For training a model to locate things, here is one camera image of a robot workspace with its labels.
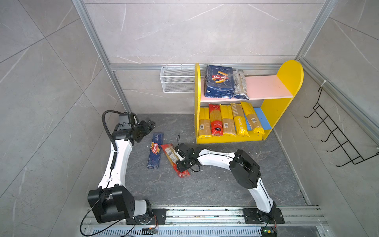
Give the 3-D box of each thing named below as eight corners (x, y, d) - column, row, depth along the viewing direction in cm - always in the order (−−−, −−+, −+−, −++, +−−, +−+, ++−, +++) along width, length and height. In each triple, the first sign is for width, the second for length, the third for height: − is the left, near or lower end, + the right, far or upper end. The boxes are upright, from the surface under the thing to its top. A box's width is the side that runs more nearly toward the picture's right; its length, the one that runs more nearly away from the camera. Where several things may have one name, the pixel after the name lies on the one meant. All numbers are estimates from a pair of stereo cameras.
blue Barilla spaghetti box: (146, 169, 92) (145, 166, 89) (153, 136, 108) (152, 133, 105) (158, 169, 92) (157, 166, 89) (163, 136, 109) (162, 133, 105)
